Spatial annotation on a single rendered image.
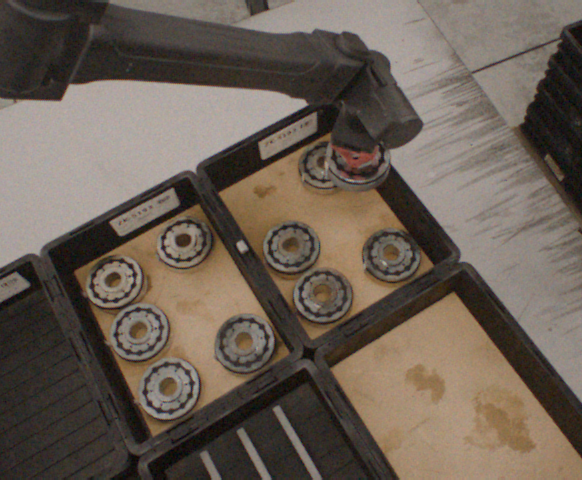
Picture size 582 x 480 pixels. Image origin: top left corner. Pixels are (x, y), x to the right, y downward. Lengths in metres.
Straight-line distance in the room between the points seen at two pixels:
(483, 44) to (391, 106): 1.81
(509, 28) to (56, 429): 2.16
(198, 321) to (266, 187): 0.29
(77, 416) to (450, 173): 0.88
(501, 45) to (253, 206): 1.61
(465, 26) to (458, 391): 1.81
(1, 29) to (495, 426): 0.88
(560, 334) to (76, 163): 1.08
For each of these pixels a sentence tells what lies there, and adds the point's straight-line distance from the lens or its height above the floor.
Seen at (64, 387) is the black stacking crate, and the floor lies 0.83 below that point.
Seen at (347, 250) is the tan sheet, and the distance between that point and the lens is 1.13.
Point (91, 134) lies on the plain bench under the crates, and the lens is 1.52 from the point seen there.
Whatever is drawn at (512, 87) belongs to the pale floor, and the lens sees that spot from 2.47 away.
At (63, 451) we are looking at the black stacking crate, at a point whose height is 0.83.
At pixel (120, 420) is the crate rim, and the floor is 0.93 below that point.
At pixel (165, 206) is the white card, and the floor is 0.88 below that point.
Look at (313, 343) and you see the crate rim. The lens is 0.97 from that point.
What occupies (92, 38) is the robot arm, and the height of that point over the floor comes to 1.50.
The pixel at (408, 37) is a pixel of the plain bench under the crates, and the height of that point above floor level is 0.70.
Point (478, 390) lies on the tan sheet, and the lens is 1.08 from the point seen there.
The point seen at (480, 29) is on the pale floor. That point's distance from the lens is 2.63.
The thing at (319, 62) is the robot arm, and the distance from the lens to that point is 0.71.
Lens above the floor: 1.86
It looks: 65 degrees down
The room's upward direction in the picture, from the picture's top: 7 degrees counter-clockwise
